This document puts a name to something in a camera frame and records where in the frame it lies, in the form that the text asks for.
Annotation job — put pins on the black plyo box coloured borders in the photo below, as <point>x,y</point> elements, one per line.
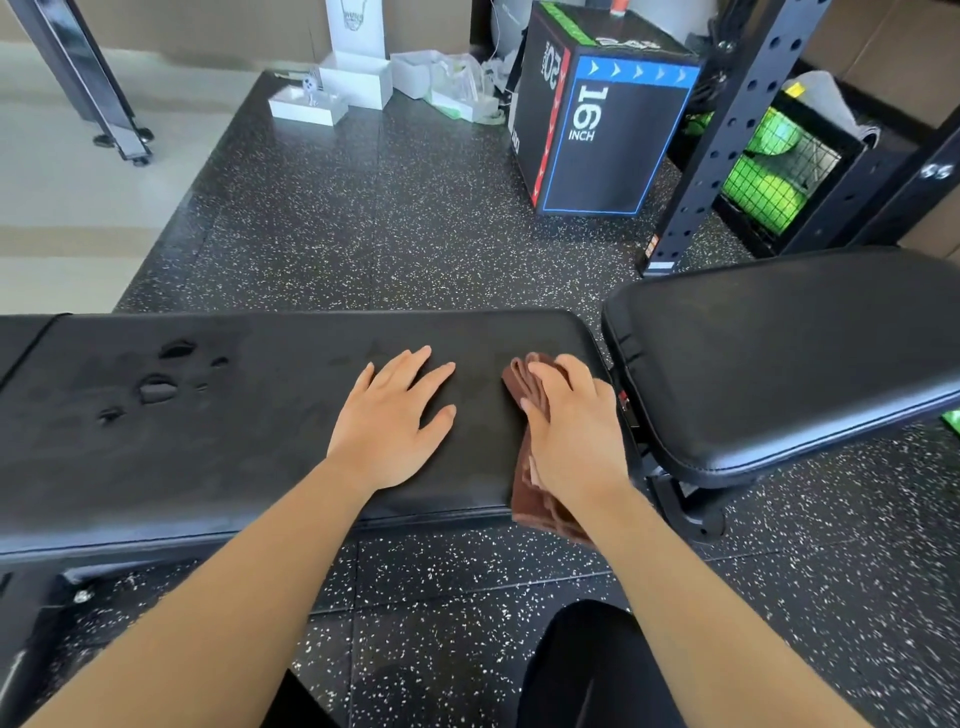
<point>600,165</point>
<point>952,421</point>

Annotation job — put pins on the person's left leg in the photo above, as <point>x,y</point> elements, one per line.
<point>296,705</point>

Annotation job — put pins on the red paper cup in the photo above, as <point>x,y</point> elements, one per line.
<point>617,7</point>

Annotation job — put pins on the yellow tag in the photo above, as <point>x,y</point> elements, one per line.
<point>794,90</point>

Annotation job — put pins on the white printed box lid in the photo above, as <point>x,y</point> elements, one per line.
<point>356,30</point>

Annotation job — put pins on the person's right leg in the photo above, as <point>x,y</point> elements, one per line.
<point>585,667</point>

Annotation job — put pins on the black perforated steel rack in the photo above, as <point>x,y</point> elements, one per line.
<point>720,150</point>

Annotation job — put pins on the brown cleaning cloth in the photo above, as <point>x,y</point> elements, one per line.
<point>517,379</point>

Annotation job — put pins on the green foam roller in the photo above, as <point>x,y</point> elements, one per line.
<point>776,131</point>
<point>765,191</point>

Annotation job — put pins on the person's leg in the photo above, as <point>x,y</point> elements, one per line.
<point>585,667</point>
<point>296,705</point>

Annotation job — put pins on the flat white box tray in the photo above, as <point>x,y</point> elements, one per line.
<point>304,109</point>

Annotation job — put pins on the clear plastic bags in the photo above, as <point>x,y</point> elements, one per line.
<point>465,94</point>

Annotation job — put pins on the person's right forearm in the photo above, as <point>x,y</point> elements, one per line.
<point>697,622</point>

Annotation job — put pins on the black padded weight bench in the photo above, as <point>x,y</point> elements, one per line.
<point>225,435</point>

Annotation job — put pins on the white exercise ball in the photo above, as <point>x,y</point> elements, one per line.
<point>510,22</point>
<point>667,19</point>

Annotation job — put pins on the person's right hand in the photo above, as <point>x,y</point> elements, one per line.
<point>577,442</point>

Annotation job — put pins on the grey rolled mat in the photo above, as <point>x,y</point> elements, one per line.
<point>825,101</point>

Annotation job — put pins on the small white charger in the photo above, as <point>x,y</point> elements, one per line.
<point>313,82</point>

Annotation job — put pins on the person's left hand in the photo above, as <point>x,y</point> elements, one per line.
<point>390,427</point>

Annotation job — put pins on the person's left forearm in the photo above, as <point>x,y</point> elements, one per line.
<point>225,615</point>

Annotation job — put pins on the black machine frame leg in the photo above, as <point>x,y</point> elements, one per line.
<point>82,75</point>

